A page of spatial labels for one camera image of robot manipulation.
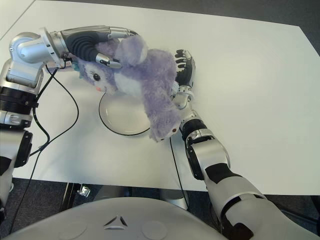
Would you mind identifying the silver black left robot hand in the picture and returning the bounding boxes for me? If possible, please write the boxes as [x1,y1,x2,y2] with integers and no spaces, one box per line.
[59,24,141,70]

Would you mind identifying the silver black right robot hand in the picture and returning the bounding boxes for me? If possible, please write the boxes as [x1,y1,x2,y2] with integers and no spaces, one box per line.
[173,48,197,87]

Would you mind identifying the purple plush bunny doll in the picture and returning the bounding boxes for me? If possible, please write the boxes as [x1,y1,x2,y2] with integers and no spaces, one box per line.
[74,34,181,143]

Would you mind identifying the white plate with black rim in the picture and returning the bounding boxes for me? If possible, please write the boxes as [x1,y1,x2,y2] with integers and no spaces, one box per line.
[98,91,154,137]

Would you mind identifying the grey robot leg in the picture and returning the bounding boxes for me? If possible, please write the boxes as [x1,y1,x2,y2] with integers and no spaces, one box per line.
[95,185,131,201]
[159,189,190,210]

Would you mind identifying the black table leg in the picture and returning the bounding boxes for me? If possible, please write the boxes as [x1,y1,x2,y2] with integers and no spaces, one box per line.
[60,181,79,211]

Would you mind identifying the grey robot torso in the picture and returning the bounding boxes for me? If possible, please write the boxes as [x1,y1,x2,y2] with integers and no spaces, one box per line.
[0,196,227,240]

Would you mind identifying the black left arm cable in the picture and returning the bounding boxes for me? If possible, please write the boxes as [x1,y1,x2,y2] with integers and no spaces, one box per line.
[9,62,80,235]

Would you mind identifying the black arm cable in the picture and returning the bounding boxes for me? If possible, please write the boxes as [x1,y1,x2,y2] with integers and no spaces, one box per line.
[9,62,80,235]
[169,136,191,209]

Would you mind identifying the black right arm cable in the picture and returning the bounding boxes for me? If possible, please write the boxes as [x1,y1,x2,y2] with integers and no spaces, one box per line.
[169,136,191,209]

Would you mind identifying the metal table bracket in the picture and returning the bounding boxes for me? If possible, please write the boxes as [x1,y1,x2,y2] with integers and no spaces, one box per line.
[76,184,91,198]

